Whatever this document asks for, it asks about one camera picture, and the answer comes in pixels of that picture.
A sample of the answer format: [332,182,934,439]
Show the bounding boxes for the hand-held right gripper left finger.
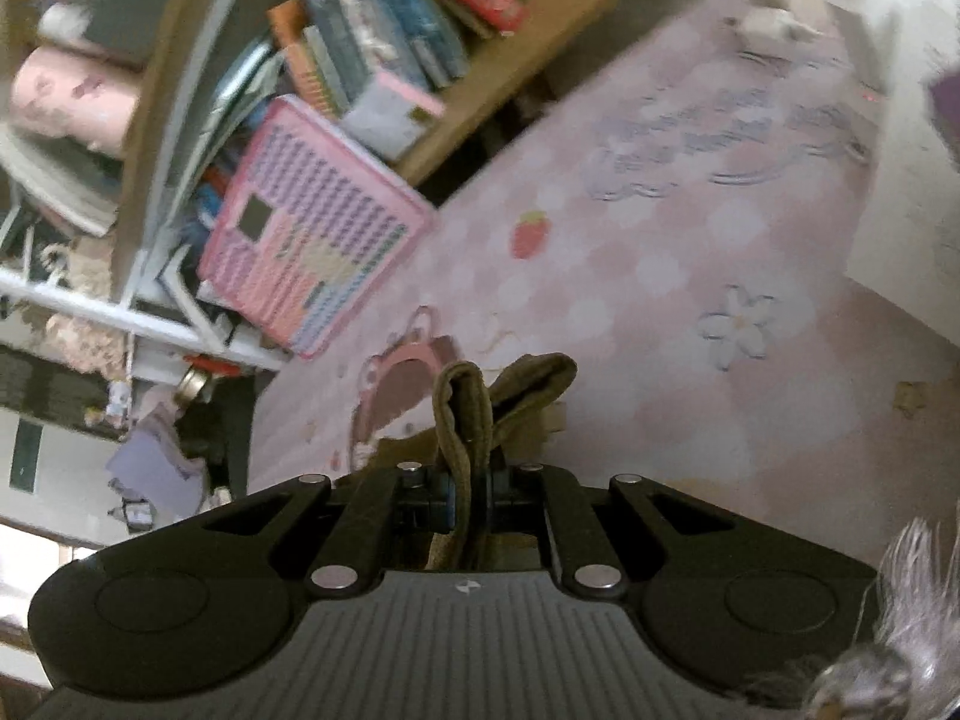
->
[201,463,457,601]

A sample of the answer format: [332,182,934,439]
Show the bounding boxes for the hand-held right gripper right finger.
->
[480,463,740,601]

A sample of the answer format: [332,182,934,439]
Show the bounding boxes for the olive brown pants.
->
[424,352,578,571]

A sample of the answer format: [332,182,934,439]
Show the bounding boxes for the metal bowl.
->
[174,366,215,407]

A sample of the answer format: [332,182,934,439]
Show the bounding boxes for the lavender folded cloth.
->
[105,405,207,522]

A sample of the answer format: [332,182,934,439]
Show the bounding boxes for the pink toy keyboard tablet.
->
[196,94,437,359]

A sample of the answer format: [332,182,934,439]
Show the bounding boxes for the pink checked cartoon mat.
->
[247,0,960,541]

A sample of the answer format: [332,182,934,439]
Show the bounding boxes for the small white card box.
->
[341,75,447,162]

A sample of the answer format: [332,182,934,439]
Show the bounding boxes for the floral pink bag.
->
[41,307,130,377]

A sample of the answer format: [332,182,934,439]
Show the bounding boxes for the grey fluffy cloth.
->
[750,517,960,720]

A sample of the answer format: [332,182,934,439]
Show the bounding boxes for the white and wooden shelf unit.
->
[0,0,736,376]

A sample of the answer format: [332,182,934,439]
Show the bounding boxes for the row of leaning books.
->
[266,0,470,121]

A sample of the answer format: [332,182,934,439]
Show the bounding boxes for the pink cylinder container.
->
[11,45,143,158]

